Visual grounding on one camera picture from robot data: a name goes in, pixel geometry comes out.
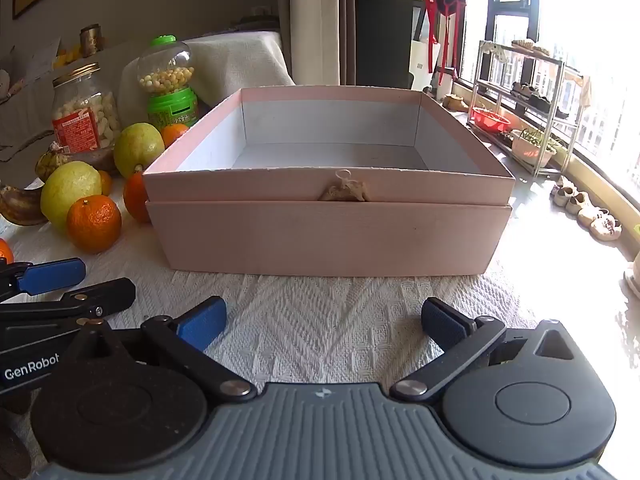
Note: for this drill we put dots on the dark shoes pair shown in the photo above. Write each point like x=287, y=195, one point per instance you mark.
x=522, y=90

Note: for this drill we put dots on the black window frame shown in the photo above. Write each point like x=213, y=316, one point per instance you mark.
x=535, y=15

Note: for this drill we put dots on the small orange mandarin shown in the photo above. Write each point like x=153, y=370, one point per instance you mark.
x=105, y=182

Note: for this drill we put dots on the dark cloth bundle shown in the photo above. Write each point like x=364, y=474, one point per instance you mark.
x=257, y=19

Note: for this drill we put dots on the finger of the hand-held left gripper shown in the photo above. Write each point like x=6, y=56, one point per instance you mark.
x=50, y=276
x=100, y=295

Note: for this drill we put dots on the beige curtain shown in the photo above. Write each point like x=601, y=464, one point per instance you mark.
x=315, y=20

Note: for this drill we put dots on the overripe brown banana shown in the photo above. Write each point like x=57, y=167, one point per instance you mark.
x=50, y=161
x=20, y=206

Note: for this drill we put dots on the beige slipper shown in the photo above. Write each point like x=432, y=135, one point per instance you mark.
x=590, y=210
x=606, y=227
x=564, y=195

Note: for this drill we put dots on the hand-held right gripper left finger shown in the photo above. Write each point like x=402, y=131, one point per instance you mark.
x=202, y=322

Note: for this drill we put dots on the green candy dispenser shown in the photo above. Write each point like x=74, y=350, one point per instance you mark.
x=167, y=95

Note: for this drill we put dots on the white paper card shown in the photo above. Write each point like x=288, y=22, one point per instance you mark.
x=42, y=62

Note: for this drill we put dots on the gold tin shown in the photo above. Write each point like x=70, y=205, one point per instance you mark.
x=91, y=39

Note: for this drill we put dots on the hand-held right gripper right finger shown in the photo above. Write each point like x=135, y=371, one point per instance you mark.
x=445, y=320

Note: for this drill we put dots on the beige shoes pair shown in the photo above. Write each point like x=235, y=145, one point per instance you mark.
x=532, y=48

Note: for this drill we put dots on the glass snack jar red label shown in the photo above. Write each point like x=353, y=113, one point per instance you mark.
x=85, y=110

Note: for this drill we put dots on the yellow object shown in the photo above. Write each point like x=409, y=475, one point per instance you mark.
x=67, y=56

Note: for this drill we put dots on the brown oblong fruit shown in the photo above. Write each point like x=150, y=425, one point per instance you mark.
x=100, y=158

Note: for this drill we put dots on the large yellow pear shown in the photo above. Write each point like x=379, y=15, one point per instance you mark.
x=70, y=192

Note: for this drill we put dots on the metal shoe rack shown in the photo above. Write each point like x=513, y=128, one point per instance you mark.
x=555, y=105

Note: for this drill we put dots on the pink cardboard box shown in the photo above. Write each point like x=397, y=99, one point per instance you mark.
x=325, y=235

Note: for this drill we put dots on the tan shoes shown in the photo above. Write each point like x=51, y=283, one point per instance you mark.
x=455, y=102

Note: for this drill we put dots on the beige hanging rag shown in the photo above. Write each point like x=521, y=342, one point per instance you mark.
x=585, y=92

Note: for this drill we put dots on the white floor appliance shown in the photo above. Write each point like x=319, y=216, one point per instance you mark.
x=420, y=60

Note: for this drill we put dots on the white planter with sprouts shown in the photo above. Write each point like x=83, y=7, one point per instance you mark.
x=532, y=149

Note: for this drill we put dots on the red plastic basin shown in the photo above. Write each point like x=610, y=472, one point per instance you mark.
x=491, y=120

